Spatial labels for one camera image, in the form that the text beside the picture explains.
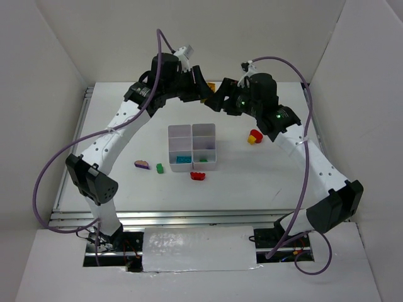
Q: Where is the yellow and lime lego stack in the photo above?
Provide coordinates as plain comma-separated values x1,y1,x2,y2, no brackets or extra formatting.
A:
200,82,216,103

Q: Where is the red round lego brick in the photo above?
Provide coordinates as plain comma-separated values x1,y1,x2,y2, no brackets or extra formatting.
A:
249,129,263,143

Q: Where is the teal lego brick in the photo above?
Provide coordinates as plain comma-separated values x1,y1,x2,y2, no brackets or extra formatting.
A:
176,156,192,164

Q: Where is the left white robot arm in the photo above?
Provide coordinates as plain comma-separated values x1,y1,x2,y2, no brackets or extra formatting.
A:
65,47,213,249

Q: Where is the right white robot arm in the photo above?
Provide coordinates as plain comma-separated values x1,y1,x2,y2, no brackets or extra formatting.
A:
205,73,363,236

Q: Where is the right white divided container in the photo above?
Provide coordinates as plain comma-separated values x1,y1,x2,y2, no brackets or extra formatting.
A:
191,123,217,171

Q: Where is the white divided container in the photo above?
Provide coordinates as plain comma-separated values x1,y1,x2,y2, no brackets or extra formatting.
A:
167,125,193,172
191,123,217,171

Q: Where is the yellow small lego brick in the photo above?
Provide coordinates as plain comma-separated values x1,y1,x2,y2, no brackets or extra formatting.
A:
247,135,256,145

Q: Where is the left white divided container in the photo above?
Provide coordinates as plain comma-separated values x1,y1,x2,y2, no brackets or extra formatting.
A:
167,125,193,172

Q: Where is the red arched lego brick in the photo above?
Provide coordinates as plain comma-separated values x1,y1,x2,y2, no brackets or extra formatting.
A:
190,172,206,181

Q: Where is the small green lego brick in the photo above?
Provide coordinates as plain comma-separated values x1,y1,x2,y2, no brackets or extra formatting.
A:
156,163,164,174

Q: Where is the purple arched lego with print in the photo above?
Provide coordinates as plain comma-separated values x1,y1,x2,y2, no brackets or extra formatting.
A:
134,160,150,170

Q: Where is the white taped front panel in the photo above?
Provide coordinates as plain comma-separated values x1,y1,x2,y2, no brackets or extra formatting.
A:
142,226,258,272

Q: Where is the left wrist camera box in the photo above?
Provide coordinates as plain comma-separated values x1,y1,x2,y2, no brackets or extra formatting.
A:
174,45,194,64

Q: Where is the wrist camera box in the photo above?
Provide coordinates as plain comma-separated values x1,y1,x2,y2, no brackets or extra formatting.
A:
174,45,194,64
237,60,258,87

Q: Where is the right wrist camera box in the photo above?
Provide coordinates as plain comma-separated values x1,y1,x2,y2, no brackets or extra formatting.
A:
237,60,258,87

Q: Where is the aluminium table rail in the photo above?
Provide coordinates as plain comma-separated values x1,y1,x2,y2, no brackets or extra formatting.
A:
49,209,291,228

